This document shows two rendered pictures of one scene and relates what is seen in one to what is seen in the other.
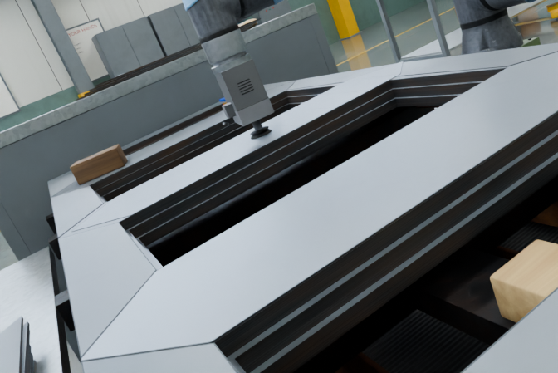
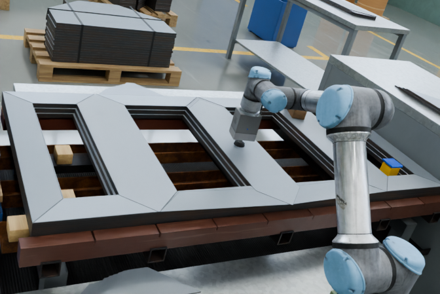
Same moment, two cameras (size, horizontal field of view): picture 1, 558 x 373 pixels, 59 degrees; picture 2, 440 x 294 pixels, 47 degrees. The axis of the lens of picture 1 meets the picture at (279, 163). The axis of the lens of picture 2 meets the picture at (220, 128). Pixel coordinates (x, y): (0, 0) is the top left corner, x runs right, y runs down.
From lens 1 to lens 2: 1.83 m
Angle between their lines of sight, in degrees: 74
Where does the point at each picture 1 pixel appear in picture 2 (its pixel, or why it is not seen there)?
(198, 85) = (427, 147)
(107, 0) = not seen: outside the picture
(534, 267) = (64, 148)
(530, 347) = (32, 118)
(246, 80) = (236, 118)
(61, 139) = not seen: hidden behind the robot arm
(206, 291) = (98, 107)
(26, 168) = not seen: hidden behind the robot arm
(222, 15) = (247, 90)
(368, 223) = (92, 125)
